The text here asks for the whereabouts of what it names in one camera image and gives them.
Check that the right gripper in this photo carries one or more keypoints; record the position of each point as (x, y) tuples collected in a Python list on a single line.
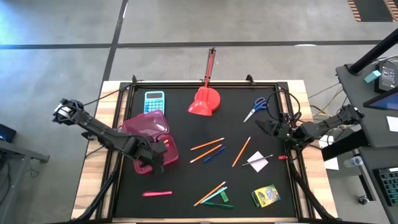
[(283, 127)]

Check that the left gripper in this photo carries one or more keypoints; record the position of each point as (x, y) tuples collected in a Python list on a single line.
[(146, 149)]

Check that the pink highlighter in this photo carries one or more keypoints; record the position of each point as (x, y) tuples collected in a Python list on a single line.
[(157, 193)]

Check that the grey mechanical pencil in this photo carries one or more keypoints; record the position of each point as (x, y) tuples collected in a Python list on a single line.
[(257, 160)]

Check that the orange pencil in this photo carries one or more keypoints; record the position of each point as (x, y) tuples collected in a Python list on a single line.
[(210, 193), (166, 143), (207, 144), (241, 152), (206, 153)]

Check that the white sticky note pad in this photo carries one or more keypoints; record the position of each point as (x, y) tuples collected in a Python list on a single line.
[(259, 167)]

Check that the pink plastic pencil box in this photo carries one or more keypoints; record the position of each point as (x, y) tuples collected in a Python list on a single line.
[(146, 124)]

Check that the blue pen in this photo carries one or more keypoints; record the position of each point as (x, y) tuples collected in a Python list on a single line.
[(214, 154)]

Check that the light teal pen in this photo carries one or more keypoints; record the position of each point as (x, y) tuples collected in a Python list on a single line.
[(214, 194)]

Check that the yellow green crayon box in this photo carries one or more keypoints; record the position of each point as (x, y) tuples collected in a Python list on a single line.
[(265, 196)]

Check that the green pen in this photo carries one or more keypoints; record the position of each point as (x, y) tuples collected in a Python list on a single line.
[(219, 205)]

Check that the green eraser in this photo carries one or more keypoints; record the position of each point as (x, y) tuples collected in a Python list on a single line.
[(224, 197)]

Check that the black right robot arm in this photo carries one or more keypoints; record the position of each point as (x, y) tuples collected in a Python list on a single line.
[(326, 123)]

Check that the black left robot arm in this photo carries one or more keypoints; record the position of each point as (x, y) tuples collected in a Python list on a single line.
[(102, 130)]

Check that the black table mat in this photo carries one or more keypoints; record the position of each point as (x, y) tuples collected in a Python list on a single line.
[(186, 180)]

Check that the white paper sheet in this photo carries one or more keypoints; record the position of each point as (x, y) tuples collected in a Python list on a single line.
[(332, 164), (393, 124), (326, 141)]

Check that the teal calculator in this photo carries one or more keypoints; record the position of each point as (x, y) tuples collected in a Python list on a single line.
[(154, 102)]

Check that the red desk lamp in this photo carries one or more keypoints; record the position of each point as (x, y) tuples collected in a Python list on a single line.
[(205, 101)]

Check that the black desk crossbar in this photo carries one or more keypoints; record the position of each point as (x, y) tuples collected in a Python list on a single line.
[(345, 146)]

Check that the clear water bottle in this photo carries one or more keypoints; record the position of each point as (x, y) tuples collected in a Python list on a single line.
[(354, 161)]

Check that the grey side desk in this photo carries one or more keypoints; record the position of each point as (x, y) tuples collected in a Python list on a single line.
[(357, 93)]

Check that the teal block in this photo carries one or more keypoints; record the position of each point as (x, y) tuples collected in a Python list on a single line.
[(372, 76)]

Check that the black flat screen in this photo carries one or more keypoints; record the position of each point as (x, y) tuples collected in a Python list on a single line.
[(384, 102)]

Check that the black caster wheel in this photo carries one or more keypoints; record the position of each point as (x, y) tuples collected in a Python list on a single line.
[(363, 200)]

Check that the black round pole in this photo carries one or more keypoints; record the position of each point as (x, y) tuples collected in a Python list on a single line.
[(373, 53)]

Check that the black power adapter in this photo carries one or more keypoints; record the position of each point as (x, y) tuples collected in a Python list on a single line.
[(387, 76)]

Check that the black keyboard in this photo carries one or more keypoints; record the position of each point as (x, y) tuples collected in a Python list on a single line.
[(390, 186)]

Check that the grey metal desk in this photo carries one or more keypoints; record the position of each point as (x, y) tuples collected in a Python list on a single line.
[(18, 152)]

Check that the dark electronic device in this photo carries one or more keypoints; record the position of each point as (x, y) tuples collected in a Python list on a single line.
[(6, 133)]

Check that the black floor mat striped edges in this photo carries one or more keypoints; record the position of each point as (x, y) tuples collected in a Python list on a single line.
[(373, 9)]

